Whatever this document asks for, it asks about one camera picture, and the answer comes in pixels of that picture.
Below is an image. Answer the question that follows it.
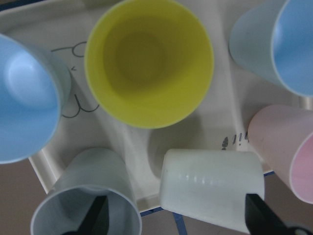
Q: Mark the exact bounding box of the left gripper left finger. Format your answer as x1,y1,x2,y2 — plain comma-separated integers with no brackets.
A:
73,196,108,235

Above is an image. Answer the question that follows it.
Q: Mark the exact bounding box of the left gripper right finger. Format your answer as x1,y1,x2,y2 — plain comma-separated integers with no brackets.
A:
245,193,293,235

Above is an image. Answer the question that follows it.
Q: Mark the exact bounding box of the white plastic cup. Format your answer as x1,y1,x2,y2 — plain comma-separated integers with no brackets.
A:
159,149,265,233

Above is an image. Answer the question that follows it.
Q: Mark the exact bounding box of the grey plastic cup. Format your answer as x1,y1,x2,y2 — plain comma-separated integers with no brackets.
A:
30,148,142,235

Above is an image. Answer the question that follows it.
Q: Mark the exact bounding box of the pink plastic cup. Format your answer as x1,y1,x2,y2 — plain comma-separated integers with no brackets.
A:
248,105,313,204

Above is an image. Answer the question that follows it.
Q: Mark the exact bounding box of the light blue cup tray edge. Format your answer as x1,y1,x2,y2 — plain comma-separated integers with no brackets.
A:
0,35,71,164

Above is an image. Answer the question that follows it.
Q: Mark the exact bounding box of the yellow plastic cup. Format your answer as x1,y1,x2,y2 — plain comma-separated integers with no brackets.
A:
85,0,214,129

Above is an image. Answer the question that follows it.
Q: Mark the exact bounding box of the blue cup on tray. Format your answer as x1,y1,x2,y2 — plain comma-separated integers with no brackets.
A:
229,0,313,97

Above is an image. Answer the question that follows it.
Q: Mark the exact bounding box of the cream plastic tray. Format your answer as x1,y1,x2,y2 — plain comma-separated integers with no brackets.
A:
0,0,313,212

